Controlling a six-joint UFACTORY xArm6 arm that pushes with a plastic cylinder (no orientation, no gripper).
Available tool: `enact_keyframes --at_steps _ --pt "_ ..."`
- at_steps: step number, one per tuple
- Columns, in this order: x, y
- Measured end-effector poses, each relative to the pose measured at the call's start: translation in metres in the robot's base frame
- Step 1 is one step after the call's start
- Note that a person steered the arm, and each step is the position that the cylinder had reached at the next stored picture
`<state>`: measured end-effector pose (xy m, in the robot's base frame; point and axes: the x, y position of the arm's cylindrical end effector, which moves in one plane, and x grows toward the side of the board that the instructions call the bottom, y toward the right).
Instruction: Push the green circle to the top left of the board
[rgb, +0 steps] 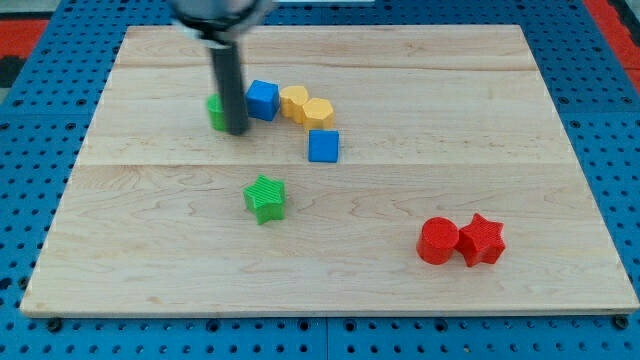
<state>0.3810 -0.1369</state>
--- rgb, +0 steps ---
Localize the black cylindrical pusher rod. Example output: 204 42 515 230
210 43 249 135

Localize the green circle block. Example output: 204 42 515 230
206 94 226 132

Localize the wooden board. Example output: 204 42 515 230
21 25 639 318

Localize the red circle block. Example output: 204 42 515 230
416 217 459 265

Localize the blue cube block upper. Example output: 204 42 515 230
246 80 280 121

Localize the blue cube block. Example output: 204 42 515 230
308 129 340 163
246 80 280 121

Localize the yellow heart block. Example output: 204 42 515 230
280 85 309 124

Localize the yellow hexagon block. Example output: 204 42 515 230
302 98 335 131

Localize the blue cube block lower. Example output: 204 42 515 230
308 129 340 163

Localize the green star block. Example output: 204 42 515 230
243 174 286 225

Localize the red star block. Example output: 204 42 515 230
455 213 506 267

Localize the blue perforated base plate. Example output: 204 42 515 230
1 0 639 359

